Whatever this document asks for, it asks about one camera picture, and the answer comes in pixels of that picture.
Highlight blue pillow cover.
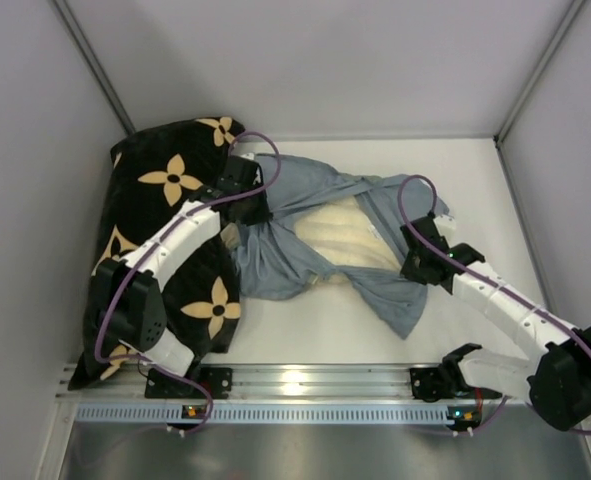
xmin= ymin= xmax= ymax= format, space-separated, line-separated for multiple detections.
xmin=231 ymin=154 xmax=449 ymax=338

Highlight white pillow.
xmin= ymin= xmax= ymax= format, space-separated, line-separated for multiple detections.
xmin=294 ymin=197 xmax=401 ymax=271

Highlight patchwork green beige pillowcase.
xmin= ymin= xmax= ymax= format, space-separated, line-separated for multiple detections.
xmin=220 ymin=223 xmax=241 ymax=251

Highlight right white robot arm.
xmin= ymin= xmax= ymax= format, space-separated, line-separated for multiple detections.
xmin=401 ymin=214 xmax=591 ymax=431

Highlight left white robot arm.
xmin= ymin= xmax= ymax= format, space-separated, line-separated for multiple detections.
xmin=93 ymin=155 xmax=280 ymax=378

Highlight black floral pillow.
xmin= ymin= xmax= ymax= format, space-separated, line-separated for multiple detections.
xmin=69 ymin=116 xmax=244 ymax=391

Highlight left corner aluminium profile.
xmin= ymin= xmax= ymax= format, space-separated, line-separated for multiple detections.
xmin=49 ymin=0 xmax=137 ymax=135

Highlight corner aluminium profile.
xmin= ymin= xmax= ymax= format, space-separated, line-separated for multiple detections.
xmin=49 ymin=0 xmax=137 ymax=135
xmin=494 ymin=0 xmax=589 ymax=146

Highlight right corner aluminium profile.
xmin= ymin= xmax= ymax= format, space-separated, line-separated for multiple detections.
xmin=494 ymin=0 xmax=589 ymax=146

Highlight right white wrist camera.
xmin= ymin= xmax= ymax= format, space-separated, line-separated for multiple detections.
xmin=434 ymin=214 xmax=457 ymax=245

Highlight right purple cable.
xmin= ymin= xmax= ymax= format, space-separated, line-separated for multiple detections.
xmin=397 ymin=174 xmax=591 ymax=436

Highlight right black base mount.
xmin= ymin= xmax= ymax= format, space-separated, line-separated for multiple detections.
xmin=409 ymin=367 xmax=449 ymax=403

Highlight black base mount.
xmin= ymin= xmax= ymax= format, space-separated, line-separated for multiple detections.
xmin=144 ymin=366 xmax=232 ymax=400
xmin=409 ymin=367 xmax=449 ymax=403

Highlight aluminium mounting rail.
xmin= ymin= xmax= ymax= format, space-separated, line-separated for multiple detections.
xmin=55 ymin=364 xmax=500 ymax=403

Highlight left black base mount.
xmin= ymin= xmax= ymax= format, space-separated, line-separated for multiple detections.
xmin=144 ymin=366 xmax=232 ymax=400

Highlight grey slotted cable duct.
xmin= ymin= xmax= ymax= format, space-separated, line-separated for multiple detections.
xmin=74 ymin=403 xmax=481 ymax=426

